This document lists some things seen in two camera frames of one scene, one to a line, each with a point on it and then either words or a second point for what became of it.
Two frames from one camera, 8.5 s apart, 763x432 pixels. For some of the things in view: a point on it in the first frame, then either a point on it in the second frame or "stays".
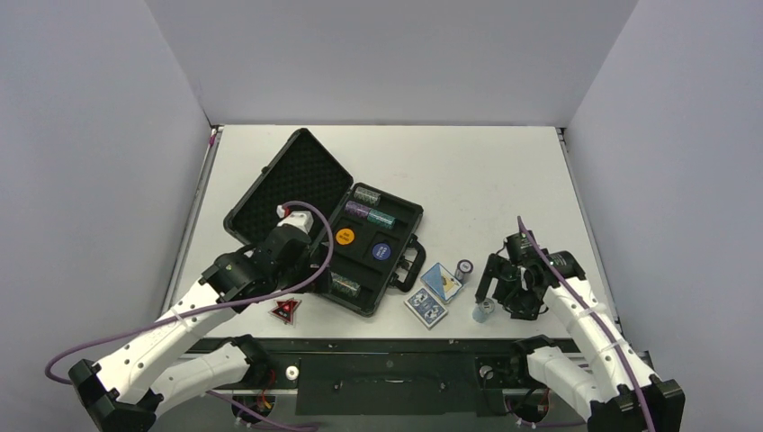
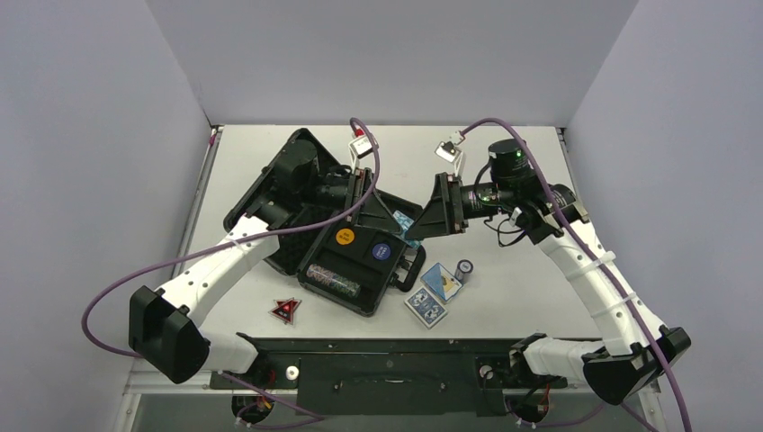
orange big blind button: x=345 y=236 stays
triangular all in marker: x=284 y=309 stays
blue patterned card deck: x=426 y=307 stays
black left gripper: x=306 y=260 → x=374 y=214
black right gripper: x=497 y=281 → x=448 y=202
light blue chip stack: x=483 y=310 → x=404 y=222
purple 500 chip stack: x=463 y=266 stays
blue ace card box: x=441 y=283 stays
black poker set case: x=377 y=247 stays
